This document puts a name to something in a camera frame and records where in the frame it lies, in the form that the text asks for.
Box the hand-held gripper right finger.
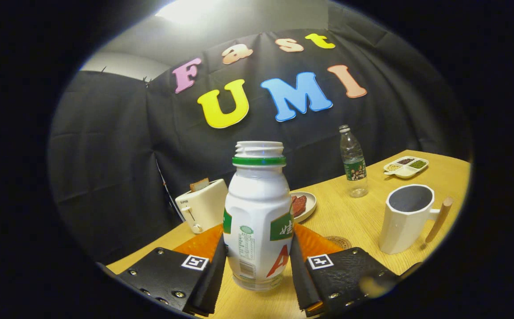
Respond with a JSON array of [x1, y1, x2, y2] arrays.
[[289, 223, 401, 317]]

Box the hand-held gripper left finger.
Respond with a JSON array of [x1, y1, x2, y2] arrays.
[[117, 224, 228, 317]]

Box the round cork coaster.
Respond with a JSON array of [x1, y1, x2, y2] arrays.
[[323, 236, 353, 251]]

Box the white juice bottle green label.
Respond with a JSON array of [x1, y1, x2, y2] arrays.
[[223, 141, 294, 292]]

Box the white cup wooden handle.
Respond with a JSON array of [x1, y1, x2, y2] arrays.
[[378, 184, 454, 255]]

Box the clear plastic water bottle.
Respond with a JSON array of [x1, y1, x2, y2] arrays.
[[339, 124, 369, 198]]

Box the cream toaster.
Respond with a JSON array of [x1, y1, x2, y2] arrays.
[[175, 179, 229, 234]]

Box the round white plate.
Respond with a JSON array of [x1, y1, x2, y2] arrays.
[[289, 191, 317, 223]]

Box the red meat slices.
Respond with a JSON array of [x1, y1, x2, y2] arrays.
[[290, 195, 307, 218]]

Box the wooden table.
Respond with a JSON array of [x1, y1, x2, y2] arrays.
[[106, 150, 471, 319]]

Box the white divided tray with beans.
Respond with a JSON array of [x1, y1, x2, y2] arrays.
[[383, 156, 429, 179]]

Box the black backdrop cloth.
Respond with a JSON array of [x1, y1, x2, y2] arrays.
[[47, 2, 472, 266]]

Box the thin toaster cable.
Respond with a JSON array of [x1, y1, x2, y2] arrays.
[[156, 155, 185, 221]]

